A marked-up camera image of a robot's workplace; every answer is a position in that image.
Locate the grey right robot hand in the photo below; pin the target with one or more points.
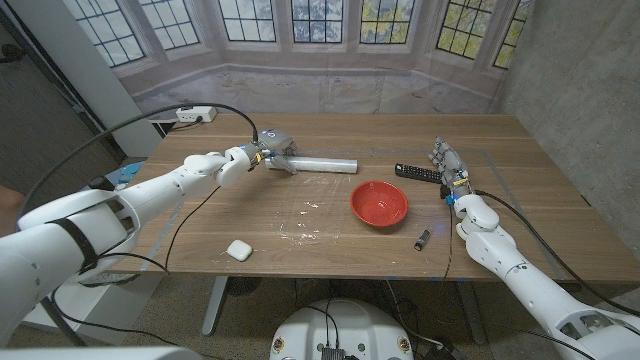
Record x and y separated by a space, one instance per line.
452 167

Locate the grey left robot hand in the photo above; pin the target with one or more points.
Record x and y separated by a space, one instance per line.
275 142

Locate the cling film roll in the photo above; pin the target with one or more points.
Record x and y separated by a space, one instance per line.
325 165

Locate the clear cling film sheet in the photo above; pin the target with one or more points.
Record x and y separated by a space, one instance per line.
310 220

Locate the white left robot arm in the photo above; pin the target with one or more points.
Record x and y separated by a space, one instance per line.
150 195

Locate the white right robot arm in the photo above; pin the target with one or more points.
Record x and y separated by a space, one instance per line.
530 285

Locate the black TV remote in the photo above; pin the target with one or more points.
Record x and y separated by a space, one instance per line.
415 172

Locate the red plate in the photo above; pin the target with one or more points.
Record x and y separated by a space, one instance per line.
379 204

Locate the white AirPods case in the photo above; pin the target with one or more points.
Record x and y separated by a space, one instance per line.
240 250

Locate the printed window backdrop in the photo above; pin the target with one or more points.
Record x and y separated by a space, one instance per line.
320 90

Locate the small black battery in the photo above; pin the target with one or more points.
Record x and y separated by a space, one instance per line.
422 239

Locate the white power strip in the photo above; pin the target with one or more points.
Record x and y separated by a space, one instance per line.
196 114

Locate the black round fan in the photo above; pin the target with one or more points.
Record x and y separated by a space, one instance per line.
242 285

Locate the grey table leg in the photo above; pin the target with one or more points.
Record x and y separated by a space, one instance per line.
214 305
472 312

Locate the blue box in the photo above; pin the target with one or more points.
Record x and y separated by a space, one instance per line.
131 172

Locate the black round object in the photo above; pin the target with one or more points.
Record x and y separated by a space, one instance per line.
100 182

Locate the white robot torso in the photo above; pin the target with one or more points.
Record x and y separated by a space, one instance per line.
345 325

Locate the person's bare leg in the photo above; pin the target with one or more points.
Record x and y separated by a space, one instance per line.
7 210

